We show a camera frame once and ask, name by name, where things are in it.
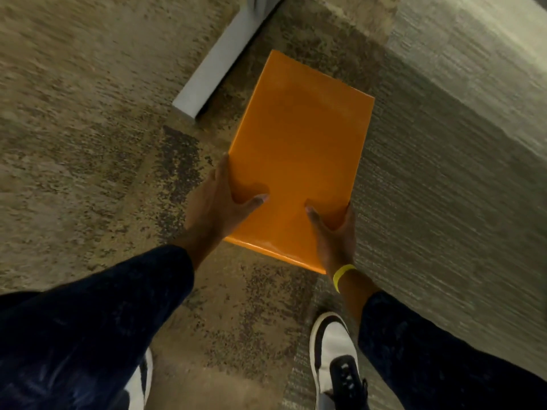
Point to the person's left hand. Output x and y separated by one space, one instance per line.
210 211

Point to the person's right hand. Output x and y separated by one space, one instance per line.
337 245

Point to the person's left thumb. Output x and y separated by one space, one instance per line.
250 203

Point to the person's right thumb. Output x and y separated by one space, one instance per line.
316 218

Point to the orange glossy box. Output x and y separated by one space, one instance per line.
299 162

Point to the person's left forearm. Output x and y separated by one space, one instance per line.
89 324

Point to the person's right forearm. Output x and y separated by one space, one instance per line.
427 354

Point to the yellow wristband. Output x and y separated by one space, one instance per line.
342 275

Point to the black and white right shoe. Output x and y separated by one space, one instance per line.
337 362

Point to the black and white shoe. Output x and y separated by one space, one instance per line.
139 382
337 362

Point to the white furniture leg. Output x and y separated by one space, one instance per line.
222 55

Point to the black and white left shoe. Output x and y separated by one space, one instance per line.
139 382

